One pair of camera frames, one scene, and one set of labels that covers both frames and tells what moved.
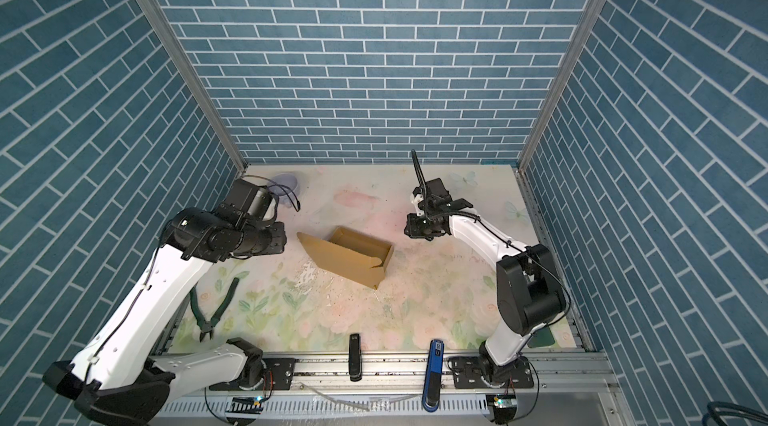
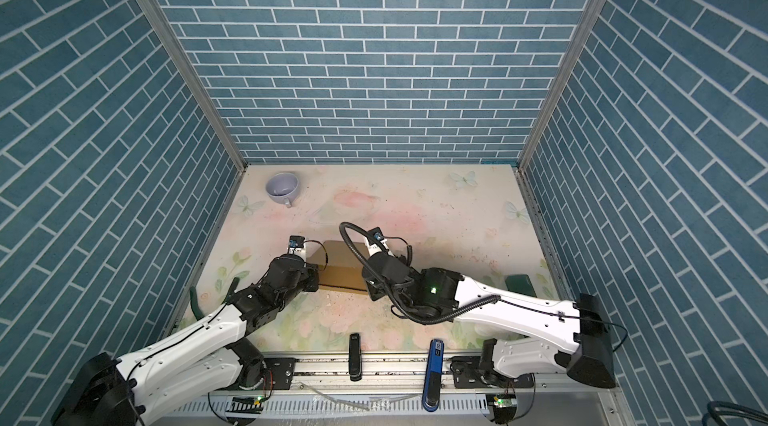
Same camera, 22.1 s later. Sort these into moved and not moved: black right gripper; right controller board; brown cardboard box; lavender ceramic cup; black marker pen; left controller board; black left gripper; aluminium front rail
Moved: brown cardboard box; black left gripper; black right gripper
Not moved: left controller board; black marker pen; aluminium front rail; right controller board; lavender ceramic cup
